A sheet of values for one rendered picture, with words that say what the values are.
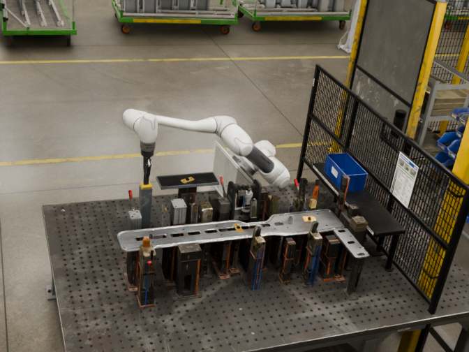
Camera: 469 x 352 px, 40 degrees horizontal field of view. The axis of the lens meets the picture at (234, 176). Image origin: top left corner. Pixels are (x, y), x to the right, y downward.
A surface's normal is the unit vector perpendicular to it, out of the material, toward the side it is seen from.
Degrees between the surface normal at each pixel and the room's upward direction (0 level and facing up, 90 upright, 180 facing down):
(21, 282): 0
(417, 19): 89
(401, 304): 0
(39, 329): 0
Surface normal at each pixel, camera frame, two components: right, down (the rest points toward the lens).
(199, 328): 0.11, -0.87
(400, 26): -0.94, 0.06
